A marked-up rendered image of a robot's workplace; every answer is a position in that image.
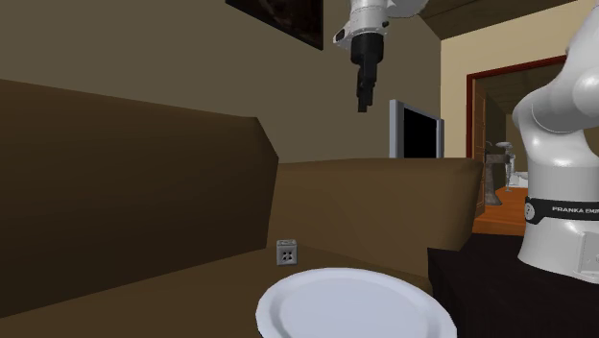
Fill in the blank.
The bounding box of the grey flat screen television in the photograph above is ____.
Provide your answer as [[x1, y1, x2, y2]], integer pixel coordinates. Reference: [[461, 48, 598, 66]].
[[388, 98, 445, 159]]

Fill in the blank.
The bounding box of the red framed doorway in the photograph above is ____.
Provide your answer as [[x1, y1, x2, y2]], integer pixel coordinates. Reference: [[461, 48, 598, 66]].
[[465, 54, 568, 237]]

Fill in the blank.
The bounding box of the small grey cube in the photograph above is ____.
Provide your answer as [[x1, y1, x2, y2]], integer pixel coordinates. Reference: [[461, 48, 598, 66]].
[[276, 238, 299, 267]]

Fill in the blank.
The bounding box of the white round plate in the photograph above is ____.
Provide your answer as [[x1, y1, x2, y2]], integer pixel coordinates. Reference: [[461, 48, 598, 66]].
[[254, 267, 458, 338]]

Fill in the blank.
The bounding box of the dark robot stand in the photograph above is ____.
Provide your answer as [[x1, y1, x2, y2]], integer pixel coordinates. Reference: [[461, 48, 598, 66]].
[[426, 232, 599, 338]]

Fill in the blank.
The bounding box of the dark wall picture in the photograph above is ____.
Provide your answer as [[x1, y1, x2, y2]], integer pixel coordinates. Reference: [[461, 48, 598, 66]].
[[225, 0, 325, 52]]

